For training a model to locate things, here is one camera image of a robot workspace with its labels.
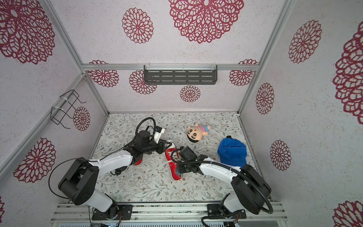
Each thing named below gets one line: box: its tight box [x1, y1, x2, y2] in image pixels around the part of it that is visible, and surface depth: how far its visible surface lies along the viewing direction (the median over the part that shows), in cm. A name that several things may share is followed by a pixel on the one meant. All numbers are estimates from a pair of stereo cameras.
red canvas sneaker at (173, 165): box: [164, 139, 183, 181], surface depth 83 cm
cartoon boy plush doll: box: [186, 123, 211, 143], surface depth 101 cm
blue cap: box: [217, 135, 248, 168], surface depth 96 cm
